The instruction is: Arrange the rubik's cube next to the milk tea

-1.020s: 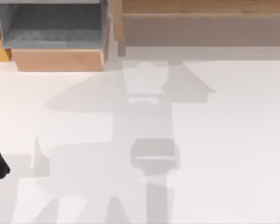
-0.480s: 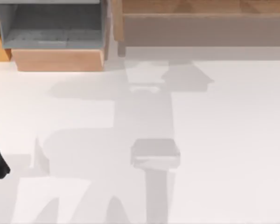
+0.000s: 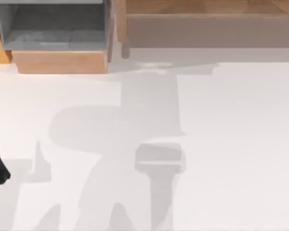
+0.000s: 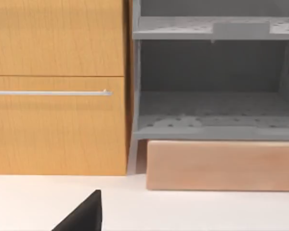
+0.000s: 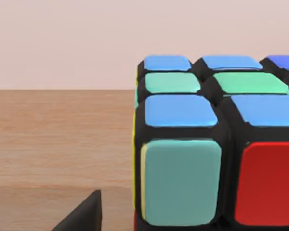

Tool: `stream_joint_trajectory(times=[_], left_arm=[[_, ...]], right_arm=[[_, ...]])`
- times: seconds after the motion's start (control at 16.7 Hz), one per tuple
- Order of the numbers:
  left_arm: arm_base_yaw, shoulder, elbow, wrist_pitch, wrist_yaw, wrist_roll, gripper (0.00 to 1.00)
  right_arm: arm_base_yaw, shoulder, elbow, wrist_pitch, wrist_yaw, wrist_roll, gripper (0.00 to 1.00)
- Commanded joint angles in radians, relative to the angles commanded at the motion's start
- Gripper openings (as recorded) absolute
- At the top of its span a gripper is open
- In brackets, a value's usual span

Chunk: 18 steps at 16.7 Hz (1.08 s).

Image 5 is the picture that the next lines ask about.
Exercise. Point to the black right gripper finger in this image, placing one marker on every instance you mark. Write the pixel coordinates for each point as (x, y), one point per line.
(88, 215)

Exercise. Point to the multicoloured puzzle cube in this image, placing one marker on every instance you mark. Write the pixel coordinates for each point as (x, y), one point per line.
(207, 154)

